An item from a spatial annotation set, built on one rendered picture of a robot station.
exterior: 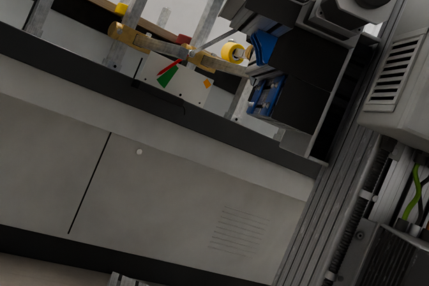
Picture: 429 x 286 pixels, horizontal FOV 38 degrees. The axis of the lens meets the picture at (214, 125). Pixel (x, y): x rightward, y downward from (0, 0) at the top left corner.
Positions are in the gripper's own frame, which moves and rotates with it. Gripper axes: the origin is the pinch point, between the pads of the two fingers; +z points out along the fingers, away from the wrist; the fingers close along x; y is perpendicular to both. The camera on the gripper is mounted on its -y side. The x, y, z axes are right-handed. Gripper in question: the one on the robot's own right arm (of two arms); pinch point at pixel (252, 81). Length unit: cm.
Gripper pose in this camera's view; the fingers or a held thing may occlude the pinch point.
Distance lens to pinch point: 179.4
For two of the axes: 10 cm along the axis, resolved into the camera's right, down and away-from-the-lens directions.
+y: 5.4, 2.3, -8.1
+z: -3.9, 9.2, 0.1
